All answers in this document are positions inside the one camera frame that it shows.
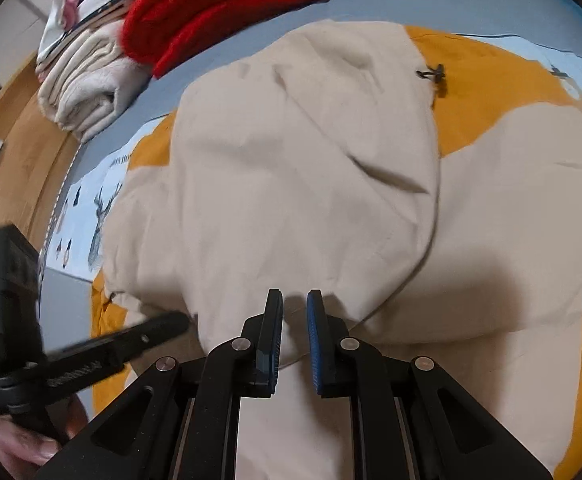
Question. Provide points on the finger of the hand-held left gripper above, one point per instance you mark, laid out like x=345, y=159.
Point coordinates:
x=121, y=345

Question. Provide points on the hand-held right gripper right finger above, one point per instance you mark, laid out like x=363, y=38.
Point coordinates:
x=316, y=345

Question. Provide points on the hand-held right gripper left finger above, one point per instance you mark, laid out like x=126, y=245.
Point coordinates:
x=270, y=345

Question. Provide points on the beige and mustard hooded jacket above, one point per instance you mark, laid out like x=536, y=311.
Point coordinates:
x=296, y=160

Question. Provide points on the person's left hand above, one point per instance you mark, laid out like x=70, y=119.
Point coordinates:
x=21, y=442

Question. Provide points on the wooden bed headboard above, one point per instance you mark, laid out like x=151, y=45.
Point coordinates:
x=26, y=125

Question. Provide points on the cream folded blanket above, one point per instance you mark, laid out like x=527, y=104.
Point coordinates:
x=91, y=85

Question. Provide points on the red folded blanket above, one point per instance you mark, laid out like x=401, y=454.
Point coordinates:
x=221, y=5

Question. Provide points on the bed with grey sheet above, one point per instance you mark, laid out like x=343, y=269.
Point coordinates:
x=421, y=5

